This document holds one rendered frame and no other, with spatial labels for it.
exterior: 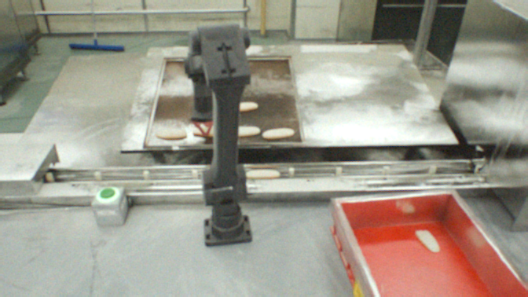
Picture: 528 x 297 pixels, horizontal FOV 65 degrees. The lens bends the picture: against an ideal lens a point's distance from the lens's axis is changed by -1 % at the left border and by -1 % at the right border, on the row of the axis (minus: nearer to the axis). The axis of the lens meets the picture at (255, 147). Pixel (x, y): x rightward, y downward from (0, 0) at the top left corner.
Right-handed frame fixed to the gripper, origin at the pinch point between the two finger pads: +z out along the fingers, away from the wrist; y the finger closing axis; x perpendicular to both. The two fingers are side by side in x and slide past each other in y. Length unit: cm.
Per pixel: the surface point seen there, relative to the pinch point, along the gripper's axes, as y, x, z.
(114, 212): 35.1, -17.8, -1.5
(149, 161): 7.5, -17.8, 8.4
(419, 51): -77, 84, 14
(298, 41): -309, 36, 144
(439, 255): 39, 63, 0
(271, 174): 15.2, 21.4, 2.2
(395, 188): 19, 56, 0
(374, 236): 34, 49, 2
